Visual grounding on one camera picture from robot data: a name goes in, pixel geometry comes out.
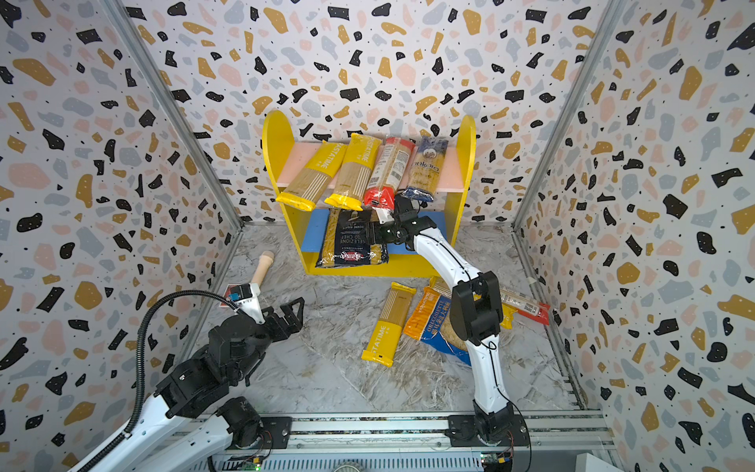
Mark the red clear spaghetti pack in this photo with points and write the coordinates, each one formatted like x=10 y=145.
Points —
x=388 y=173

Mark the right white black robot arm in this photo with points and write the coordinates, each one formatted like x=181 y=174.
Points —
x=476 y=312

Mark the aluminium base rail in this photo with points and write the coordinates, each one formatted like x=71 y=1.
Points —
x=539 y=440

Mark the yellow shelf unit frame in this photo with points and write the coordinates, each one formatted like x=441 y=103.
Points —
x=285 y=157

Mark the yellow Pastatime spaghetti pack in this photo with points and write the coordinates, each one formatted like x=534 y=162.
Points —
x=305 y=190

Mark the red long spaghetti pack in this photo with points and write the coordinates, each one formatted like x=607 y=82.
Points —
x=533 y=310

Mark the pink upper shelf board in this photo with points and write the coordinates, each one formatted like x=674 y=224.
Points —
x=455 y=176

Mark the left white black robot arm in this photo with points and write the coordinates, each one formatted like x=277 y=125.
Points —
x=190 y=417

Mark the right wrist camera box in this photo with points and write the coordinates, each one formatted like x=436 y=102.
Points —
x=384 y=214

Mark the wooden rolling pin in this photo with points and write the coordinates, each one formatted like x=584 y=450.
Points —
x=265 y=261

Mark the blue yellow spaghetti pack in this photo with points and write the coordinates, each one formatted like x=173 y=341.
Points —
x=425 y=170

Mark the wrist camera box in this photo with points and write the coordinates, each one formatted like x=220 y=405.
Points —
x=247 y=298
x=384 y=214

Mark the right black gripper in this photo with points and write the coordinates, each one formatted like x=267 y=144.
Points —
x=402 y=218

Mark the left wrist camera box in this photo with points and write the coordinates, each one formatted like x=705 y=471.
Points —
x=247 y=298

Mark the dark penne pasta bag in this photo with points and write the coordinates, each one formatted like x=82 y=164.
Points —
x=351 y=241

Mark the blue orange orecchiette bag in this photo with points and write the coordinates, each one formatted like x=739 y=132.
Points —
x=430 y=323

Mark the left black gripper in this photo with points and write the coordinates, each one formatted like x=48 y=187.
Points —
x=295 y=321

